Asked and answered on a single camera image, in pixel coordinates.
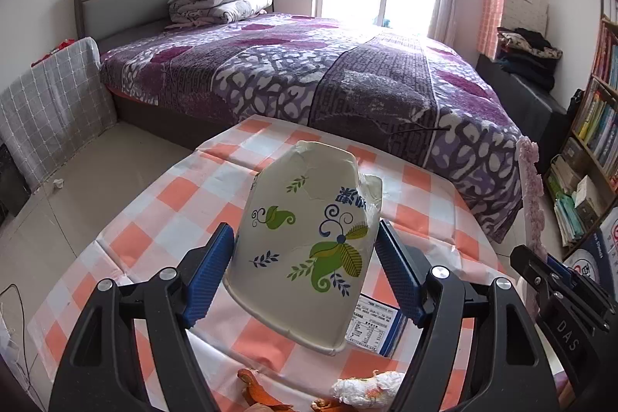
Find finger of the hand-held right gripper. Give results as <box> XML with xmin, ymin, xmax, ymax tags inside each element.
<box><xmin>510</xmin><ymin>245</ymin><xmax>552</xmax><ymax>293</ymax></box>
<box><xmin>545</xmin><ymin>253</ymin><xmax>612</xmax><ymax>330</ymax></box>

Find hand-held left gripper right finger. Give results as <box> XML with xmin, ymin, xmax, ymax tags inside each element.
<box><xmin>377</xmin><ymin>219</ymin><xmax>561</xmax><ymax>412</ymax></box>

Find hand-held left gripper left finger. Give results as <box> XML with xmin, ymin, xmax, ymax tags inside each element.
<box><xmin>48</xmin><ymin>222</ymin><xmax>236</xmax><ymax>412</ymax></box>

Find pink crochet strip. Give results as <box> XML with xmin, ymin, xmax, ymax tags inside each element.
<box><xmin>515</xmin><ymin>139</ymin><xmax>549</xmax><ymax>312</ymax></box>

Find white paper cup green leaves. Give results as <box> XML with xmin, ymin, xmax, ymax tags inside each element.
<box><xmin>223</xmin><ymin>141</ymin><xmax>384</xmax><ymax>356</ymax></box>

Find large dark blue printed carton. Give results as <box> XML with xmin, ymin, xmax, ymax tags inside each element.
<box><xmin>562</xmin><ymin>206</ymin><xmax>618</xmax><ymax>288</ymax></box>

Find orange white checked tablecloth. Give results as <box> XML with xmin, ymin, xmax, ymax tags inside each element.
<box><xmin>26</xmin><ymin>114</ymin><xmax>525</xmax><ymax>412</ymax></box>

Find small blue white box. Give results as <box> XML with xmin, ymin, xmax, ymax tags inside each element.
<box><xmin>345</xmin><ymin>293</ymin><xmax>409</xmax><ymax>358</ymax></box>

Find stack of green booklets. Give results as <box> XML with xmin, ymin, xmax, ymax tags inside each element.
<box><xmin>545</xmin><ymin>155</ymin><xmax>587</xmax><ymax>249</ymax></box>

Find beige cardboard box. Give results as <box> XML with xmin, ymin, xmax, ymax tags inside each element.
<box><xmin>572</xmin><ymin>175</ymin><xmax>603</xmax><ymax>225</ymax></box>

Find crumpled white tissue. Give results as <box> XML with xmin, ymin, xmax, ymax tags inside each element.
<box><xmin>330</xmin><ymin>370</ymin><xmax>407</xmax><ymax>411</ymax></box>

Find row of colourful books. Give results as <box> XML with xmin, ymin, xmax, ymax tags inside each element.
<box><xmin>591</xmin><ymin>25</ymin><xmax>618</xmax><ymax>90</ymax></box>
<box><xmin>574</xmin><ymin>90</ymin><xmax>618</xmax><ymax>170</ymax></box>

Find black bag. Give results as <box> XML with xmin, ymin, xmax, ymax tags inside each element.
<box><xmin>564</xmin><ymin>88</ymin><xmax>586</xmax><ymax>139</ymax></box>

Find black storage bench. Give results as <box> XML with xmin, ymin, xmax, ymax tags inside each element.
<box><xmin>475</xmin><ymin>54</ymin><xmax>569</xmax><ymax>153</ymax></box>

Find wooden bookshelf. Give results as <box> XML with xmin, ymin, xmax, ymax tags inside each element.
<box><xmin>543</xmin><ymin>0</ymin><xmax>618</xmax><ymax>249</ymax></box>

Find pile of folded clothes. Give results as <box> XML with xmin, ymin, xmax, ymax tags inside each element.
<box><xmin>497</xmin><ymin>27</ymin><xmax>564</xmax><ymax>93</ymax></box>

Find purple patterned blanket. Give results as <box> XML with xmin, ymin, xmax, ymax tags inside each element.
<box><xmin>99</xmin><ymin>11</ymin><xmax>525</xmax><ymax>245</ymax></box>

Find grey checked fabric cover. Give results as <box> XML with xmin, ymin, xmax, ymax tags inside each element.
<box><xmin>0</xmin><ymin>37</ymin><xmax>119</xmax><ymax>192</ymax></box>

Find pink white drawer cabinet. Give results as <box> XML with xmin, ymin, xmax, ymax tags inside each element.
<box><xmin>480</xmin><ymin>0</ymin><xmax>550</xmax><ymax>61</ymax></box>

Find red cloth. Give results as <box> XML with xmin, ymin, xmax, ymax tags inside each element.
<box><xmin>31</xmin><ymin>37</ymin><xmax>79</xmax><ymax>68</ymax></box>

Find black cord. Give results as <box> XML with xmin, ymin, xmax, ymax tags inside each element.
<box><xmin>397</xmin><ymin>125</ymin><xmax>448</xmax><ymax>139</ymax></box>

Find black cable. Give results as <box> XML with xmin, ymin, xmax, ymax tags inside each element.
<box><xmin>0</xmin><ymin>283</ymin><xmax>48</xmax><ymax>399</ymax></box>

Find dark wooden bed frame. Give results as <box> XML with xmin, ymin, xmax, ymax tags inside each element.
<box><xmin>73</xmin><ymin>0</ymin><xmax>252</xmax><ymax>141</ymax></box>

